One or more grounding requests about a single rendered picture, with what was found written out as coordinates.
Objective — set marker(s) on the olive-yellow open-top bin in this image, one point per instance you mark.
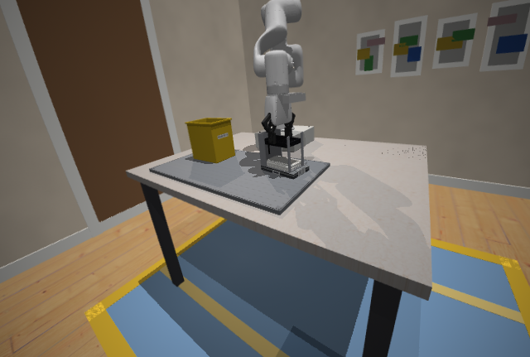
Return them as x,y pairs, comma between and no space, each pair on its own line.
211,141

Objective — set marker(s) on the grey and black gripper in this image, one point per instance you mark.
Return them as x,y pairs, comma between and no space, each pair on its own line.
277,113

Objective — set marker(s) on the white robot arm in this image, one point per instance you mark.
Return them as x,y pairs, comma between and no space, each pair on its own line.
275,15

